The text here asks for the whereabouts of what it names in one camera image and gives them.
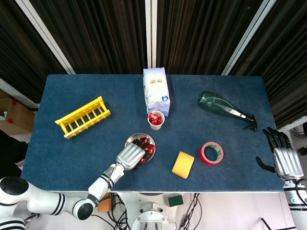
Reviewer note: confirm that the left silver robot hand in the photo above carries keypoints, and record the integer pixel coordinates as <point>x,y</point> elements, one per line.
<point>130,155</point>

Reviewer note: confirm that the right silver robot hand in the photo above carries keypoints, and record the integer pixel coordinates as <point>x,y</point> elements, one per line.
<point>287,163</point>

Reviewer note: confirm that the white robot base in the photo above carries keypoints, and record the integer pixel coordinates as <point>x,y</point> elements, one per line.
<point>151,213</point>

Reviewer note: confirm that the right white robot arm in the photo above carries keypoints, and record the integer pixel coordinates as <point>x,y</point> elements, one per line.
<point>297,210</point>

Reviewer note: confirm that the round steel plate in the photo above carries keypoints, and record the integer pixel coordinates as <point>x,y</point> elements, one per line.
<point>130,141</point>

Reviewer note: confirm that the white paper cup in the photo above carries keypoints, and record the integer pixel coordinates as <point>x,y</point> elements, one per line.
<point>156,127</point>

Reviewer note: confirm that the yellow sponge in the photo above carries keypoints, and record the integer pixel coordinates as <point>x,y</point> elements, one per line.
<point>182,165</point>

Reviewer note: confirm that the orange box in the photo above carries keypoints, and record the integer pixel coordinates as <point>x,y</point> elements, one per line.
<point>106,207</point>

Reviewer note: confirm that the blue table cloth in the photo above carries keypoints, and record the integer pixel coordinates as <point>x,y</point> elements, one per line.
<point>72,155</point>

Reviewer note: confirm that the green block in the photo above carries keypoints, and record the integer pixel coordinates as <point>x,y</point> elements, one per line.
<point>175,200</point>

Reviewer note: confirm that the yellow plastic tube rack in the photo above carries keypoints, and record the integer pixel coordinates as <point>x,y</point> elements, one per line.
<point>79,111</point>

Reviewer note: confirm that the white blue paper bag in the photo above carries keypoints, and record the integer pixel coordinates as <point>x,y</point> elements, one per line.
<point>156,91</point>

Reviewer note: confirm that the red tape roll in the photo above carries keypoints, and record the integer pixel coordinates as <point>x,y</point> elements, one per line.
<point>203,158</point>

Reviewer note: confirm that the green spray bottle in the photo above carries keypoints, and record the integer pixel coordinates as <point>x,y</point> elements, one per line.
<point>211,101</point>

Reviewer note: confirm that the black curtain panel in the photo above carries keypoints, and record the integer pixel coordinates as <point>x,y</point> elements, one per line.
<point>19,48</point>
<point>96,36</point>
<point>204,36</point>
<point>287,60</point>

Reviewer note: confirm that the brown cardboard box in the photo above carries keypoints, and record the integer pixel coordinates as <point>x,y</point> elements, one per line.
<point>16,115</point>

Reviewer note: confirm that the person in black clothing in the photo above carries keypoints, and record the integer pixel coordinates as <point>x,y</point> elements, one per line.
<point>9,148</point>

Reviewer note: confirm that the white aluminium post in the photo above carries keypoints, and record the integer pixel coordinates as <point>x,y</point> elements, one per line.
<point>151,33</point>
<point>247,36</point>
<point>45,36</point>

